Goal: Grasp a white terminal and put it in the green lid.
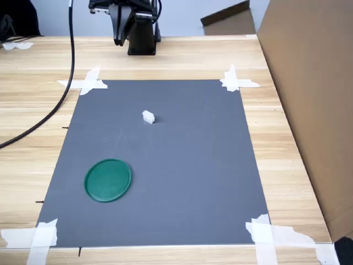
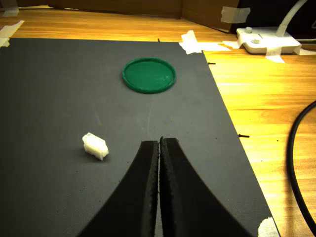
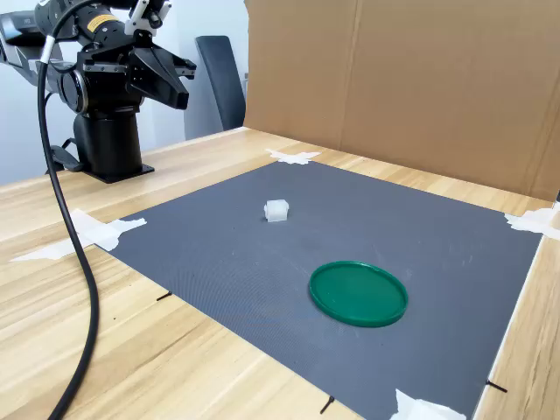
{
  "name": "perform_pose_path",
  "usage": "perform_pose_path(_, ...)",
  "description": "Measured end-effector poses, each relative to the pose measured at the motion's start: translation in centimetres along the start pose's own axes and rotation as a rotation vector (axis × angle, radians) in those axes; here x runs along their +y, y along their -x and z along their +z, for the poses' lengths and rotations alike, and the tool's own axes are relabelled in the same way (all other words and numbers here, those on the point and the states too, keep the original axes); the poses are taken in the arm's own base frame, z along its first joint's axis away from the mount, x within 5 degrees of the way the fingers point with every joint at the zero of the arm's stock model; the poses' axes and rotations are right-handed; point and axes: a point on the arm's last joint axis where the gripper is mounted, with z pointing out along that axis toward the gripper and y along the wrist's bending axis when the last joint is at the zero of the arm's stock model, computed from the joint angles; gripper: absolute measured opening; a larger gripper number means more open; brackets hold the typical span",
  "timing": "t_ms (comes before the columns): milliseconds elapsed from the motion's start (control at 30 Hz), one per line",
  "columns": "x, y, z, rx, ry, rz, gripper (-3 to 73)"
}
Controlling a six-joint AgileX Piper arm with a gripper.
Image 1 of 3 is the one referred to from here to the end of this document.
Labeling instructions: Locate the crumpled white tape scrap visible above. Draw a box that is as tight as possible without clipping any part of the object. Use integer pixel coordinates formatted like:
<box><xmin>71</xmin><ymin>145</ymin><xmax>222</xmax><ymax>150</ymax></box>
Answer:
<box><xmin>2</xmin><ymin>41</ymin><xmax>34</xmax><ymax>51</ymax></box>

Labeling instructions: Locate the thick black camera cable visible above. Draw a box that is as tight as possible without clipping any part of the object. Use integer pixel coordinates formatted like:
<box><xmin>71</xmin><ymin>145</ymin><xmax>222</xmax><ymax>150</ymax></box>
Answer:
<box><xmin>0</xmin><ymin>0</ymin><xmax>76</xmax><ymax>149</ymax></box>

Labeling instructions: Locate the round green lid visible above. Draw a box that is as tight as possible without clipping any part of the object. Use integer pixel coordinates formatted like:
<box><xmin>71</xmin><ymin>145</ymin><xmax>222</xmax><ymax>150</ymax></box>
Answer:
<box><xmin>84</xmin><ymin>158</ymin><xmax>133</xmax><ymax>204</ymax></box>

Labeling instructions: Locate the black round object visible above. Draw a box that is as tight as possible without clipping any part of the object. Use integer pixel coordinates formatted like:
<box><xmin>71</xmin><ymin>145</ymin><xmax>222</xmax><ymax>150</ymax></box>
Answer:
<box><xmin>334</xmin><ymin>236</ymin><xmax>353</xmax><ymax>265</ymax></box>

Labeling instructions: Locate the white tape cross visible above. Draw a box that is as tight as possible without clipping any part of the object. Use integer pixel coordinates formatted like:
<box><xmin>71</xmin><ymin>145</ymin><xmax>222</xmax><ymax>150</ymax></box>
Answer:
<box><xmin>0</xmin><ymin>218</ymin><xmax>59</xmax><ymax>265</ymax></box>
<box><xmin>57</xmin><ymin>65</ymin><xmax>109</xmax><ymax>96</ymax></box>
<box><xmin>220</xmin><ymin>64</ymin><xmax>261</xmax><ymax>93</ymax></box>
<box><xmin>245</xmin><ymin>213</ymin><xmax>341</xmax><ymax>265</ymax></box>

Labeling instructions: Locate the brown cardboard partition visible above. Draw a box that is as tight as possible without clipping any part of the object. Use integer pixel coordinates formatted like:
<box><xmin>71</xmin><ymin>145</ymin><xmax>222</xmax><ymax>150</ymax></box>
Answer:
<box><xmin>200</xmin><ymin>0</ymin><xmax>353</xmax><ymax>242</ymax></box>

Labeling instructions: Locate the dark grey mat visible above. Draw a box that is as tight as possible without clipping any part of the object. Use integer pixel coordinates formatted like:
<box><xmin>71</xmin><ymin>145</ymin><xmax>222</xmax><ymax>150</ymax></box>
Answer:
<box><xmin>35</xmin><ymin>79</ymin><xmax>272</xmax><ymax>248</ymax></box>

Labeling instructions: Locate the small white plastic terminal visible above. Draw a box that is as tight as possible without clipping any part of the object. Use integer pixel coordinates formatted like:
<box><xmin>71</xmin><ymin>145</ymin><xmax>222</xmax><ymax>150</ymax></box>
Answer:
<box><xmin>141</xmin><ymin>109</ymin><xmax>156</xmax><ymax>125</ymax></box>

